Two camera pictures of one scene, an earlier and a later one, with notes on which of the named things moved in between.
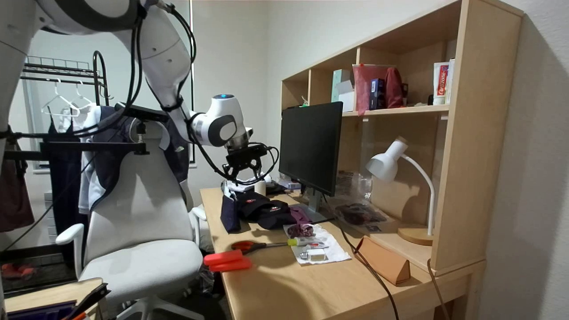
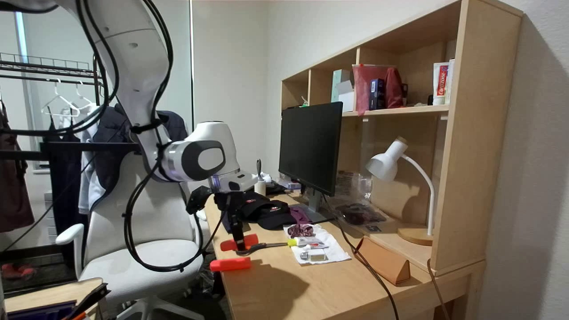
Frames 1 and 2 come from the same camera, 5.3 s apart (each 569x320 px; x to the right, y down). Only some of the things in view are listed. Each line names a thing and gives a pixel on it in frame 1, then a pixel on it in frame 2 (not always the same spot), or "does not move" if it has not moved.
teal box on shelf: x=342 y=89 does not move
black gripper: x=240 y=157 -> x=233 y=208
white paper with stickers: x=315 y=247 does not move
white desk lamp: x=383 y=166 does not move
